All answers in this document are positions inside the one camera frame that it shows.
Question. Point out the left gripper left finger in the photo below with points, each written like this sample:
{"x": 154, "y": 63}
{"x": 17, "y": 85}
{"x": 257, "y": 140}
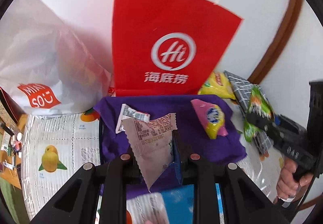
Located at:
{"x": 77, "y": 200}

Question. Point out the white small snack packet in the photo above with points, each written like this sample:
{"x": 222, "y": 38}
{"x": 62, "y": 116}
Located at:
{"x": 128, "y": 112}

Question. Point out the right hand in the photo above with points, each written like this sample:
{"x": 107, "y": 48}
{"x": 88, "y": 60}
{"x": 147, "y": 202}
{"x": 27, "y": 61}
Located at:
{"x": 287, "y": 187}

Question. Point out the brown wooden door frame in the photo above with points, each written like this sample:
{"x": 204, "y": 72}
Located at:
{"x": 279, "y": 42}

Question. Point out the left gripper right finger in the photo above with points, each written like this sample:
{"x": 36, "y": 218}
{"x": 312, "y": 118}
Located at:
{"x": 221, "y": 190}

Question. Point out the white Miniso plastic bag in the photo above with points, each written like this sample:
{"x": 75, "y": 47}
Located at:
{"x": 45, "y": 67}

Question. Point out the red paper shopping bag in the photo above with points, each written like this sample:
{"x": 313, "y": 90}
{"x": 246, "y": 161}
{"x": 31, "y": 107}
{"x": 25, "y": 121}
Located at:
{"x": 168, "y": 46}

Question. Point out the wooden nightstand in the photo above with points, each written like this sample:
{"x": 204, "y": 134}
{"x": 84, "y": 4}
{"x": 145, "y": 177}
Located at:
{"x": 11, "y": 152}

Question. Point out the yellow chips bag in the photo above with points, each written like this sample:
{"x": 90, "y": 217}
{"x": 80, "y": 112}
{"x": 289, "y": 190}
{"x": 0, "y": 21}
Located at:
{"x": 217, "y": 84}

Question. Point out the pink yellow snack packet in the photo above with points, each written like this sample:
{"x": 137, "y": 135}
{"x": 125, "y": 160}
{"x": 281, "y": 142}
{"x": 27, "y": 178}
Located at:
{"x": 211, "y": 117}

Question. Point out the grey checkered star pouch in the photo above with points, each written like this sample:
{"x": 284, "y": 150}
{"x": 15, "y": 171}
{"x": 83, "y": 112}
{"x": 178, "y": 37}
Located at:
{"x": 242, "y": 89}

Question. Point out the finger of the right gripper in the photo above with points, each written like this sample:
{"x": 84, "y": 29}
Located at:
{"x": 262, "y": 125}
{"x": 289, "y": 124}

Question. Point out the light pink pastry packet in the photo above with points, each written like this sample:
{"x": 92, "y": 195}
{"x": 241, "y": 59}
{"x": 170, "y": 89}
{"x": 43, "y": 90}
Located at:
{"x": 151, "y": 143}

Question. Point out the green snack packet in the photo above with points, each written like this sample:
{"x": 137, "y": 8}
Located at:
{"x": 258, "y": 105}

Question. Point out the blue tissue pack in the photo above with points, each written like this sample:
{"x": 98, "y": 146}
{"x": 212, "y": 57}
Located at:
{"x": 168, "y": 206}

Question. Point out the fruit print tablecloth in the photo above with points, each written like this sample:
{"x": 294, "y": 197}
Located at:
{"x": 55, "y": 148}

